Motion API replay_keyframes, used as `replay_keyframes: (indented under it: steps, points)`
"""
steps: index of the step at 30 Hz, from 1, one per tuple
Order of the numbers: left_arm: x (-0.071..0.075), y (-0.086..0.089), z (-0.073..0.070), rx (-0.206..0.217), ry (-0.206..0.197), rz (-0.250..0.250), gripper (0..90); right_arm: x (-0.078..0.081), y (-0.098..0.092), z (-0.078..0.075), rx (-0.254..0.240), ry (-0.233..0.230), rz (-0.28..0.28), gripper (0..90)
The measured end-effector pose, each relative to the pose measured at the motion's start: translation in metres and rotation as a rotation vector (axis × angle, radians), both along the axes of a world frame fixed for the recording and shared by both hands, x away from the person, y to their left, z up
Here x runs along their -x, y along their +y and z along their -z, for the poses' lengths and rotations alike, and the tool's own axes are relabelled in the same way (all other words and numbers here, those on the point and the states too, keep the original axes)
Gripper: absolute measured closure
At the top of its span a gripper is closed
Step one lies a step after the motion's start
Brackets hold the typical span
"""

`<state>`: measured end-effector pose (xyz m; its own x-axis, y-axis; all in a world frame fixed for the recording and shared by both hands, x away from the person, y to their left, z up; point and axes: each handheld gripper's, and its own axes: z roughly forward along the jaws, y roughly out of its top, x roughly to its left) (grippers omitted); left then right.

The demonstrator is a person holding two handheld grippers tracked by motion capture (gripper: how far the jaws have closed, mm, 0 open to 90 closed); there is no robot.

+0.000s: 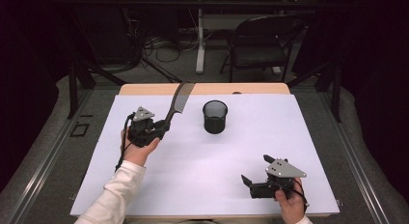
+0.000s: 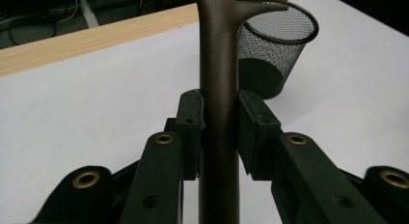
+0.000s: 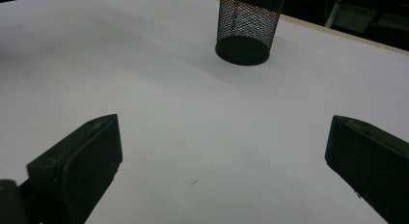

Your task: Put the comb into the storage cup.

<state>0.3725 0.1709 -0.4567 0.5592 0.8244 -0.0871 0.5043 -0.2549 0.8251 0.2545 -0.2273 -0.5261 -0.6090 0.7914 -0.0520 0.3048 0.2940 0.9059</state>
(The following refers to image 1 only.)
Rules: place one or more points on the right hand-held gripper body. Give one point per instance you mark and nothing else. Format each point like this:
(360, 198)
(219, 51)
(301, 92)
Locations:
(283, 169)

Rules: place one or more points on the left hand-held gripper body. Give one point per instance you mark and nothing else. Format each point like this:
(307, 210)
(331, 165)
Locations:
(143, 130)

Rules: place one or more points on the black comb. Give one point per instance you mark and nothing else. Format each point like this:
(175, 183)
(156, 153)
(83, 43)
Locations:
(181, 100)

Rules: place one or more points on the black mesh cup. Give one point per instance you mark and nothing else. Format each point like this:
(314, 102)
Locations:
(214, 119)

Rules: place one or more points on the person's left hand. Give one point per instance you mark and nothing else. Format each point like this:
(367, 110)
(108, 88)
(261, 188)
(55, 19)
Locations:
(138, 154)

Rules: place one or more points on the person's right hand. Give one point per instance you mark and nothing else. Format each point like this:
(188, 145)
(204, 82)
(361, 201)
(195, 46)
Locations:
(291, 208)

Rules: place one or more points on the white table board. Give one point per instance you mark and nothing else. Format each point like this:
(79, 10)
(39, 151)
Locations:
(205, 172)

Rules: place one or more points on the wooden table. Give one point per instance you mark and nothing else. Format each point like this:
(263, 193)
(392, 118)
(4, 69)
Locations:
(225, 89)

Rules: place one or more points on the black metal stand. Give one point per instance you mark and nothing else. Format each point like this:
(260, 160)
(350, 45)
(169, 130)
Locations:
(73, 89)
(336, 95)

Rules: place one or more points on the wooden desk with white legs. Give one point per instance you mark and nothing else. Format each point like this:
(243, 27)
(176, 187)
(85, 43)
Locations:
(200, 50)

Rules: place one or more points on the black folding chair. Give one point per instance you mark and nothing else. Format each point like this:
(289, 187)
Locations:
(260, 53)

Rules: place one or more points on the metal floor rail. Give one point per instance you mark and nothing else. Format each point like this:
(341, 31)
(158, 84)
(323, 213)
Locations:
(353, 159)
(41, 166)

